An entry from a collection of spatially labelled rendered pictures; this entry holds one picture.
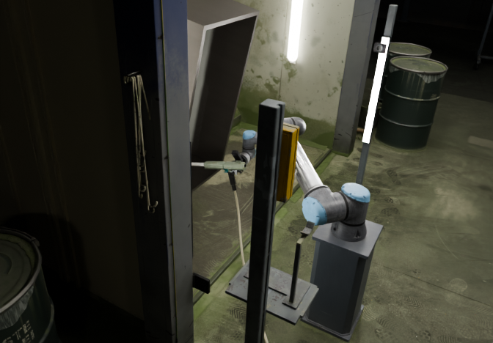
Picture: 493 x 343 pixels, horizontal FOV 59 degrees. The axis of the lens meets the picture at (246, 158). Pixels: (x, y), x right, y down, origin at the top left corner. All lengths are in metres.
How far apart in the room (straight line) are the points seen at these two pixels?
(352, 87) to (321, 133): 0.60
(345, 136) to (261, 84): 1.04
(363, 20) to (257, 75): 1.25
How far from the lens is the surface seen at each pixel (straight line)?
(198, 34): 2.28
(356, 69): 4.30
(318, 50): 4.39
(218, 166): 2.95
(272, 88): 4.69
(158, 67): 1.56
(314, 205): 2.19
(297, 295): 1.83
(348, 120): 4.47
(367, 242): 2.42
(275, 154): 1.31
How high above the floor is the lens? 2.10
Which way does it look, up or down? 28 degrees down
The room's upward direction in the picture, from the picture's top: 3 degrees clockwise
